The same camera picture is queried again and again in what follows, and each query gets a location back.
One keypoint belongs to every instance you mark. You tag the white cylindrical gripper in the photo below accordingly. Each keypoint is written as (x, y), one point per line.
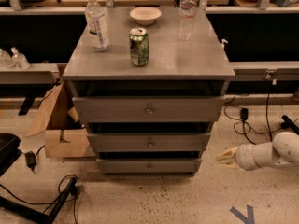
(244, 157)

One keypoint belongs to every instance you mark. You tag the grey drawer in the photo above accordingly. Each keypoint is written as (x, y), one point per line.
(125, 142)
(149, 166)
(148, 109)

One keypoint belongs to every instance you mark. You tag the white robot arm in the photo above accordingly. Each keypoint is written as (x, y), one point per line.
(281, 153)

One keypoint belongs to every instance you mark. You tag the grey wooden drawer cabinet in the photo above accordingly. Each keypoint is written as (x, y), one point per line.
(195, 68)

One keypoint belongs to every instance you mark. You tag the grey bottom drawer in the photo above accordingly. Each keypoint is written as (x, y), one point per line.
(149, 166)

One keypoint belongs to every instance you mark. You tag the grey top drawer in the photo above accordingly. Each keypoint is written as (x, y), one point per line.
(148, 109)

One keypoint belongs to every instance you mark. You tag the black power adapter right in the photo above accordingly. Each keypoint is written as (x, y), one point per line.
(244, 113)

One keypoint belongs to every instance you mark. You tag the black power adapter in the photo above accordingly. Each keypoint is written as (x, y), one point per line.
(244, 113)
(30, 160)

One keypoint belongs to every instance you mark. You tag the black caster leg right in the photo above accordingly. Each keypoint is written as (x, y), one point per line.
(288, 123)

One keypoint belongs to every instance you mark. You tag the small white pump bottle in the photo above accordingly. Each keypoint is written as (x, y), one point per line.
(224, 43)

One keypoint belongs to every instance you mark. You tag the green soda can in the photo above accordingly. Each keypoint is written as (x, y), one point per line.
(139, 46)

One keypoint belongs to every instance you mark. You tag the clear water bottle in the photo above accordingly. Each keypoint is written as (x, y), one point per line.
(187, 11)

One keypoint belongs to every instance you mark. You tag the white paper bowl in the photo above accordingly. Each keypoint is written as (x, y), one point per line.
(145, 15)

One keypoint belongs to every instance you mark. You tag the open cardboard box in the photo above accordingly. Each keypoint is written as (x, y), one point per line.
(57, 118)

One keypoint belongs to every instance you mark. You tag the white labelled plastic bottle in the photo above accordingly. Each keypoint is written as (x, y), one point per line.
(97, 24)

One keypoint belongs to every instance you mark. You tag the black power adapter left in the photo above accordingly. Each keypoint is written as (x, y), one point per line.
(30, 160)

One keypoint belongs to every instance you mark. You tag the black metal stand base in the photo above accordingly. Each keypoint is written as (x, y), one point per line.
(44, 213)

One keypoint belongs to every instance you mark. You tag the sanitizer bottle left inner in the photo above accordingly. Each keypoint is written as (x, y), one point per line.
(19, 59)

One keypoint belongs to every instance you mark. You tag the sanitizer bottle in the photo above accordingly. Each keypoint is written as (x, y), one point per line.
(19, 59)
(5, 59)

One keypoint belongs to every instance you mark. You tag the sanitizer bottle left outer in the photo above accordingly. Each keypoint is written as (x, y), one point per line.
(5, 59)

